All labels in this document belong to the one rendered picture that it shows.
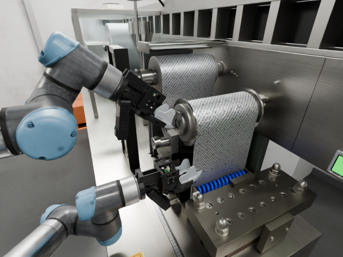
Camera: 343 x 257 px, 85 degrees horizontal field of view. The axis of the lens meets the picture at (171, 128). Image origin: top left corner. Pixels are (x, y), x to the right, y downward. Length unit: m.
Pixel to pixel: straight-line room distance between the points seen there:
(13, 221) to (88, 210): 1.80
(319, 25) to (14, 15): 3.78
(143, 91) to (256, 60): 0.45
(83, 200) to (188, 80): 0.52
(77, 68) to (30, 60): 3.56
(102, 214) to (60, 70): 0.35
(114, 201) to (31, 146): 0.27
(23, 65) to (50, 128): 3.70
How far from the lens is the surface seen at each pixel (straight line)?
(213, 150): 0.61
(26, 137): 0.32
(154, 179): 0.54
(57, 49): 0.43
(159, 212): 0.77
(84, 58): 0.44
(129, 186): 0.52
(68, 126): 0.31
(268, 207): 0.68
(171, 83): 0.71
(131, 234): 0.73
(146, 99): 0.48
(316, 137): 0.69
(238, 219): 0.62
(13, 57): 3.99
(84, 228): 0.62
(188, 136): 0.54
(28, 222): 2.22
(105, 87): 0.44
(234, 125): 0.62
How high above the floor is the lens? 1.51
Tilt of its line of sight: 29 degrees down
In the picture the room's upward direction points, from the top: straight up
